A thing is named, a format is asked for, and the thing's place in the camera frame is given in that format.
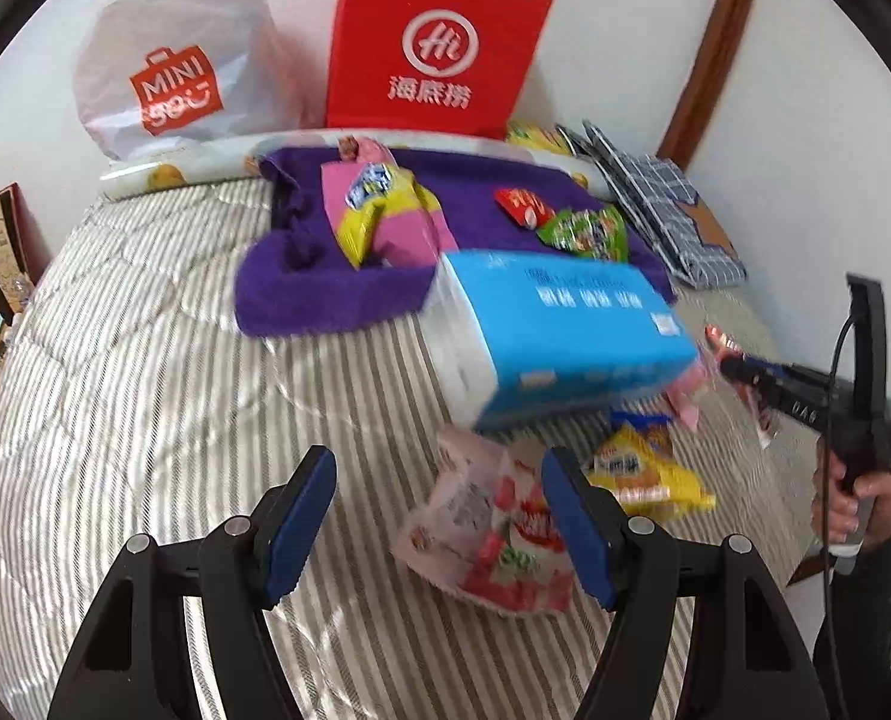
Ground black cable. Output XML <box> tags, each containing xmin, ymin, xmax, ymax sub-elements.
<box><xmin>812</xmin><ymin>311</ymin><xmax>862</xmax><ymax>720</ymax></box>

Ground red snack packet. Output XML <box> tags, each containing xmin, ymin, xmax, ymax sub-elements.
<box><xmin>494</xmin><ymin>187</ymin><xmax>553</xmax><ymax>231</ymax></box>

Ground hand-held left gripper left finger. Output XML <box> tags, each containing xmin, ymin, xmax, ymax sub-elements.
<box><xmin>47</xmin><ymin>446</ymin><xmax>339</xmax><ymax>720</ymax></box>

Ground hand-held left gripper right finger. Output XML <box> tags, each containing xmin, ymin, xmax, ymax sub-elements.
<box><xmin>541</xmin><ymin>446</ymin><xmax>825</xmax><ymax>720</ymax></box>

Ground pink white strawberry snack packet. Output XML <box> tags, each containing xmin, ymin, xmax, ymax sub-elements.
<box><xmin>392</xmin><ymin>426</ymin><xmax>575</xmax><ymax>618</ymax></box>

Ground striped grey bed quilt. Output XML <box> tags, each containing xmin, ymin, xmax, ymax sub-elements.
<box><xmin>0</xmin><ymin>180</ymin><xmax>851</xmax><ymax>720</ymax></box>

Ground brown wooden door frame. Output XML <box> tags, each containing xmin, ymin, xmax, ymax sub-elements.
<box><xmin>655</xmin><ymin>0</ymin><xmax>765</xmax><ymax>170</ymax></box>

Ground green snack packet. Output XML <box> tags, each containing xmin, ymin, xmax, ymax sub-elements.
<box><xmin>536</xmin><ymin>204</ymin><xmax>630</xmax><ymax>263</ymax></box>

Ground white plastic bag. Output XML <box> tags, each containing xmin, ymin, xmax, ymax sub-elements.
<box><xmin>72</xmin><ymin>0</ymin><xmax>304</xmax><ymax>162</ymax></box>

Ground purple towel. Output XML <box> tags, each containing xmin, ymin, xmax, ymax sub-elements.
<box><xmin>235</xmin><ymin>146</ymin><xmax>679</xmax><ymax>338</ymax></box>

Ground person's right hand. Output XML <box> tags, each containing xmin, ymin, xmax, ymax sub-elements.
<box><xmin>811</xmin><ymin>457</ymin><xmax>891</xmax><ymax>552</ymax></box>

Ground yellow and pink snack packet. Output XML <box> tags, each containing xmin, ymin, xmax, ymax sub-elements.
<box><xmin>666</xmin><ymin>324</ymin><xmax>784</xmax><ymax>452</ymax></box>

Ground red paper bag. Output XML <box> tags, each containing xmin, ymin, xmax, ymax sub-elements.
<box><xmin>325</xmin><ymin>0</ymin><xmax>557</xmax><ymax>142</ymax></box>

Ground blue checkered folded cloth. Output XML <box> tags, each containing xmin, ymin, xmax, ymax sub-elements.
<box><xmin>557</xmin><ymin>120</ymin><xmax>746</xmax><ymax>287</ymax></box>

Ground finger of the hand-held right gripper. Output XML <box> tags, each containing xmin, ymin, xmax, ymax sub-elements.
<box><xmin>719</xmin><ymin>356</ymin><xmax>791</xmax><ymax>410</ymax></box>

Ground yellow green packet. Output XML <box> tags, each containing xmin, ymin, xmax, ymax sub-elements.
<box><xmin>506</xmin><ymin>120</ymin><xmax>577</xmax><ymax>155</ymax></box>

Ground person's right forearm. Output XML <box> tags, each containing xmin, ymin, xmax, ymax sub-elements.
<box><xmin>812</xmin><ymin>465</ymin><xmax>891</xmax><ymax>720</ymax></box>

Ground blue tissue pack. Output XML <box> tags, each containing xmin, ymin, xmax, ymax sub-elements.
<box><xmin>424</xmin><ymin>249</ymin><xmax>700</xmax><ymax>434</ymax></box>

